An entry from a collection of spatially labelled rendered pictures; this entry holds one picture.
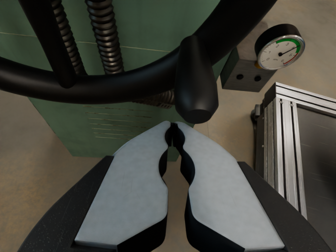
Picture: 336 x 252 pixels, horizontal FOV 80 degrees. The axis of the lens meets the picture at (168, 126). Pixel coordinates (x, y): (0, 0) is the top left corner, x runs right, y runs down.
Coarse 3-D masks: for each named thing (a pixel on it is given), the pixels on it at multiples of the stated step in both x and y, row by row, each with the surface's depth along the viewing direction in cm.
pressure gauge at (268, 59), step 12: (288, 24) 28; (264, 36) 29; (276, 36) 28; (288, 36) 27; (300, 36) 28; (264, 48) 29; (276, 48) 29; (288, 48) 29; (300, 48) 29; (264, 60) 31; (276, 60) 31; (288, 60) 31
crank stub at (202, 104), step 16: (192, 48) 12; (192, 64) 11; (208, 64) 12; (176, 80) 11; (192, 80) 11; (208, 80) 11; (176, 96) 11; (192, 96) 10; (208, 96) 10; (192, 112) 11; (208, 112) 11
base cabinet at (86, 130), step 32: (0, 0) 29; (64, 0) 29; (128, 0) 29; (160, 0) 29; (192, 0) 29; (0, 32) 34; (32, 32) 34; (128, 32) 34; (160, 32) 34; (192, 32) 34; (32, 64) 40; (96, 64) 40; (128, 64) 40; (64, 128) 63; (96, 128) 62; (128, 128) 62
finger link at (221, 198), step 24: (192, 144) 10; (216, 144) 10; (192, 168) 9; (216, 168) 9; (240, 168) 9; (192, 192) 8; (216, 192) 8; (240, 192) 8; (192, 216) 7; (216, 216) 7; (240, 216) 7; (264, 216) 7; (192, 240) 7; (216, 240) 6; (240, 240) 6; (264, 240) 6
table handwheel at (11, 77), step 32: (32, 0) 12; (224, 0) 12; (256, 0) 11; (224, 32) 13; (0, 64) 17; (64, 64) 16; (160, 64) 16; (32, 96) 18; (64, 96) 18; (96, 96) 18; (128, 96) 18
